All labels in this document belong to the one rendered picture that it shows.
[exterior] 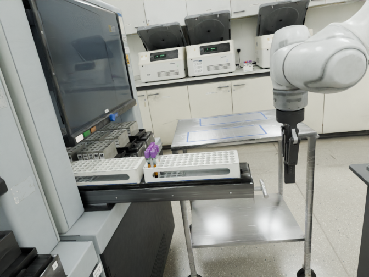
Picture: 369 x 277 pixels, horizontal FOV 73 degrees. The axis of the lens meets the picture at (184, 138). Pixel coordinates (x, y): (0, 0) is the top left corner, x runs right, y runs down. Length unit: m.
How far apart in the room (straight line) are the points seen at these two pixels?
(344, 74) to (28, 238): 0.75
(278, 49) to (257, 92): 2.39
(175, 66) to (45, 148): 2.46
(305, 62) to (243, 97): 2.54
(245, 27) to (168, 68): 1.21
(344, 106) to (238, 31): 1.59
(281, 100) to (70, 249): 0.69
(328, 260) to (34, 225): 1.48
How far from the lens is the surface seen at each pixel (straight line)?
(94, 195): 0.89
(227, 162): 0.76
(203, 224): 1.48
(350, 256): 1.81
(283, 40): 0.71
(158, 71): 3.12
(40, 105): 0.76
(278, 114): 0.76
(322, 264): 1.72
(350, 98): 3.41
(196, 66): 3.04
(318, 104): 3.29
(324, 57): 0.54
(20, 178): 0.70
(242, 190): 0.78
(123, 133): 1.18
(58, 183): 0.80
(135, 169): 0.81
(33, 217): 0.73
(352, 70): 0.55
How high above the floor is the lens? 1.19
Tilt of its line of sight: 19 degrees down
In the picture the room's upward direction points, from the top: 8 degrees counter-clockwise
